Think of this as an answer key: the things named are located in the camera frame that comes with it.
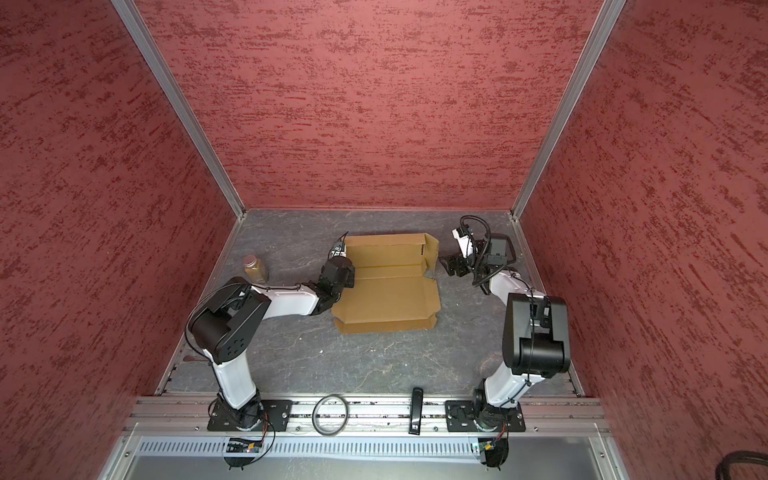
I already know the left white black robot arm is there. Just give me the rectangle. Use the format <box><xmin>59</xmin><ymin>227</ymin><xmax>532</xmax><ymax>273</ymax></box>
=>
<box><xmin>187</xmin><ymin>256</ymin><xmax>355</xmax><ymax>431</ymax></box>

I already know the aluminium corner post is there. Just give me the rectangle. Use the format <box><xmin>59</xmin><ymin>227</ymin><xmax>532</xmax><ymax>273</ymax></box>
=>
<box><xmin>111</xmin><ymin>0</ymin><xmax>247</xmax><ymax>221</ymax></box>
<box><xmin>511</xmin><ymin>0</ymin><xmax>626</xmax><ymax>222</ymax></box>

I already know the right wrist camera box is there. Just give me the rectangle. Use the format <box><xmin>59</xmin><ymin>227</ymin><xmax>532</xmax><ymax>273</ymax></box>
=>
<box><xmin>452</xmin><ymin>226</ymin><xmax>498</xmax><ymax>272</ymax></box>

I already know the spice jar pink lid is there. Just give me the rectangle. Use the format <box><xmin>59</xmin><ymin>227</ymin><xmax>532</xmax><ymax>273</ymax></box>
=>
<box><xmin>243</xmin><ymin>255</ymin><xmax>269</xmax><ymax>284</ymax></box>

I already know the aluminium front rail frame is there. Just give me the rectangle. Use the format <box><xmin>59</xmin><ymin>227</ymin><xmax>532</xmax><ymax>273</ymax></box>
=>
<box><xmin>100</xmin><ymin>394</ymin><xmax>628</xmax><ymax>479</ymax></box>

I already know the brown cardboard box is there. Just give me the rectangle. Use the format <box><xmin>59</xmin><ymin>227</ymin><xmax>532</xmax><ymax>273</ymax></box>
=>
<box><xmin>331</xmin><ymin>233</ymin><xmax>441</xmax><ymax>335</ymax></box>

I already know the black handle bar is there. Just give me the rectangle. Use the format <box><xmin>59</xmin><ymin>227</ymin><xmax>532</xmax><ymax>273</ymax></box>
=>
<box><xmin>408</xmin><ymin>387</ymin><xmax>424</xmax><ymax>436</ymax></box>

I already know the right circuit board with wires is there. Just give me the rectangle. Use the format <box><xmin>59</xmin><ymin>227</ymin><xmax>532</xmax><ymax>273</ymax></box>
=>
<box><xmin>477</xmin><ymin>438</ymin><xmax>509</xmax><ymax>470</ymax></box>

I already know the black cable bottom right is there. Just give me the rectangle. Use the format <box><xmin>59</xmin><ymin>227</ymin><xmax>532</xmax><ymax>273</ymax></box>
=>
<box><xmin>715</xmin><ymin>449</ymin><xmax>768</xmax><ymax>480</ymax></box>

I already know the left aluminium corner post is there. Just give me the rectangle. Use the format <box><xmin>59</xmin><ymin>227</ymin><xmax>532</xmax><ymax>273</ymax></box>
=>
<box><xmin>111</xmin><ymin>0</ymin><xmax>247</xmax><ymax>221</ymax></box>

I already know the left circuit board with wires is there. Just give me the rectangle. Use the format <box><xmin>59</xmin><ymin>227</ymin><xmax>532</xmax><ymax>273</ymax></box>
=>
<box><xmin>223</xmin><ymin>438</ymin><xmax>265</xmax><ymax>469</ymax></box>

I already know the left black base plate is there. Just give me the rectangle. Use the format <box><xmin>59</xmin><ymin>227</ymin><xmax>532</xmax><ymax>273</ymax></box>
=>
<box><xmin>207</xmin><ymin>397</ymin><xmax>293</xmax><ymax>434</ymax></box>

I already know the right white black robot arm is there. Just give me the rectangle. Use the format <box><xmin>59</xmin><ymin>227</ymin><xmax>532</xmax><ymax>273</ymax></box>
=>
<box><xmin>473</xmin><ymin>265</ymin><xmax>571</xmax><ymax>431</ymax></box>

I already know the right aluminium corner post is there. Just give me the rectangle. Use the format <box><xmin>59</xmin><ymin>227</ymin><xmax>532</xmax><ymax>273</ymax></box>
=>
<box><xmin>511</xmin><ymin>0</ymin><xmax>626</xmax><ymax>222</ymax></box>

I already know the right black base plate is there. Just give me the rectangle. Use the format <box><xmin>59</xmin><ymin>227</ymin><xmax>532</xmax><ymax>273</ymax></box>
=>
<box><xmin>445</xmin><ymin>400</ymin><xmax>526</xmax><ymax>434</ymax></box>

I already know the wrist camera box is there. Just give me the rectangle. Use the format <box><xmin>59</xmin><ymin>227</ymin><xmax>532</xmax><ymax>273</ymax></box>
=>
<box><xmin>328</xmin><ymin>239</ymin><xmax>346</xmax><ymax>258</ymax></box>
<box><xmin>452</xmin><ymin>226</ymin><xmax>498</xmax><ymax>272</ymax></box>

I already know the black desk calculator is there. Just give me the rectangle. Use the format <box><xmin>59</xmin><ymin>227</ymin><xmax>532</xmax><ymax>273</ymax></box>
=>
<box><xmin>488</xmin><ymin>233</ymin><xmax>516</xmax><ymax>267</ymax></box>

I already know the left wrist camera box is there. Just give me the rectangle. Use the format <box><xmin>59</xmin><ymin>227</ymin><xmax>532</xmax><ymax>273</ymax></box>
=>
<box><xmin>328</xmin><ymin>239</ymin><xmax>346</xmax><ymax>258</ymax></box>

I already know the circuit board with wires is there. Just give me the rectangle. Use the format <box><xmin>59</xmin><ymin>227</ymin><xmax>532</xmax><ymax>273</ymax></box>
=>
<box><xmin>477</xmin><ymin>438</ymin><xmax>509</xmax><ymax>470</ymax></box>
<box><xmin>223</xmin><ymin>438</ymin><xmax>265</xmax><ymax>469</ymax></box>

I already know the black cable ring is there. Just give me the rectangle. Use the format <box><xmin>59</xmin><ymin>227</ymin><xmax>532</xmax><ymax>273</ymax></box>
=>
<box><xmin>311</xmin><ymin>393</ymin><xmax>350</xmax><ymax>437</ymax></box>

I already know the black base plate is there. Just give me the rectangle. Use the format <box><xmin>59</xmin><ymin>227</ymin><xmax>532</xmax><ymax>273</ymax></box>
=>
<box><xmin>445</xmin><ymin>400</ymin><xmax>526</xmax><ymax>434</ymax></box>
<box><xmin>207</xmin><ymin>397</ymin><xmax>293</xmax><ymax>434</ymax></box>

